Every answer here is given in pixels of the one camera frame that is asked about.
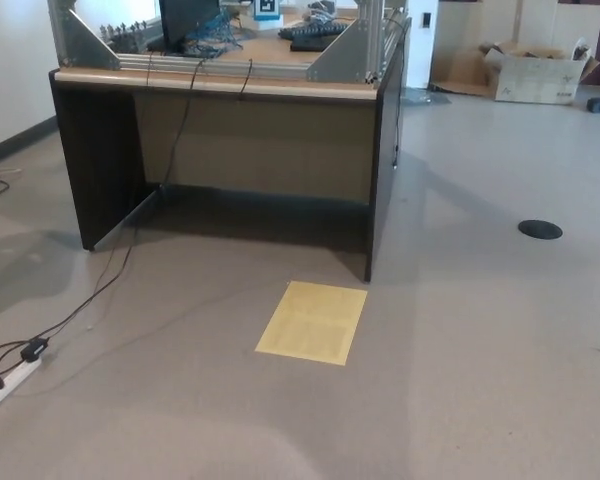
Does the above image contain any yellow paper sheet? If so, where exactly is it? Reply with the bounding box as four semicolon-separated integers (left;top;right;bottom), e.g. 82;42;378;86
254;280;369;367

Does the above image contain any white box with fiducial marker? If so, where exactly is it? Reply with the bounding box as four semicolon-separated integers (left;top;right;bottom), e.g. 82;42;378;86
252;0;286;22

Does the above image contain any blue cable bundle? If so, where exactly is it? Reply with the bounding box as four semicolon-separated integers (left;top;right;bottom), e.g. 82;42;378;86
182;9;256;56

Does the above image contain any round black floor cover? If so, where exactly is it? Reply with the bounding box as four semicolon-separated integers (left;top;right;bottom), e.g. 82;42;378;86
517;219;564;240

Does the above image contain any open cardboard box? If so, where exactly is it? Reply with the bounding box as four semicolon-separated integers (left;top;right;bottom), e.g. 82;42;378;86
482;39;600;105

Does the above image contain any long black power cable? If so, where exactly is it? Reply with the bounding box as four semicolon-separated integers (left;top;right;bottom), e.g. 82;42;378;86
43;58;207;346

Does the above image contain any black power adapter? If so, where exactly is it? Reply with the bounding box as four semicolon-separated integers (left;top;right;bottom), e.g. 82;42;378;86
20;337;50;360

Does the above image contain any black monitor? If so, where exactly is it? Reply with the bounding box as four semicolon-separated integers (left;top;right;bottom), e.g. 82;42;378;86
147;0;221;53

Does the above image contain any black keyboard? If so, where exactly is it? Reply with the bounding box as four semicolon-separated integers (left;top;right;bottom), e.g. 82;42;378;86
278;19;356;40

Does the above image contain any flat black device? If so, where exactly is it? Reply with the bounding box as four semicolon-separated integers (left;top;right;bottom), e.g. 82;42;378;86
289;35;337;53

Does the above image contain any black cable on desk side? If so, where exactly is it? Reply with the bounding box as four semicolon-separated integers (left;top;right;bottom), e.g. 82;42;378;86
382;9;412;171

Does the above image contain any white power strip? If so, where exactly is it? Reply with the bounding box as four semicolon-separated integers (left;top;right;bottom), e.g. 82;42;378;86
0;355;44;414

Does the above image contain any wooden desk with black sides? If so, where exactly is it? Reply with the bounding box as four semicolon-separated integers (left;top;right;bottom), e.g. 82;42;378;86
48;9;413;285

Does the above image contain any aluminium extrusion frame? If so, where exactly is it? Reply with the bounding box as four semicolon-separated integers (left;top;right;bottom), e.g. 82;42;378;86
46;0;412;84

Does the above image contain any short black cable over desk edge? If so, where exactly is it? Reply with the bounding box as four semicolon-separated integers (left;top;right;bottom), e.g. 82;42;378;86
237;58;255;99

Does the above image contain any flat cardboard sheet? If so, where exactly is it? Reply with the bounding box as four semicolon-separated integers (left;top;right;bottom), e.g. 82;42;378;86
429;44;501;97

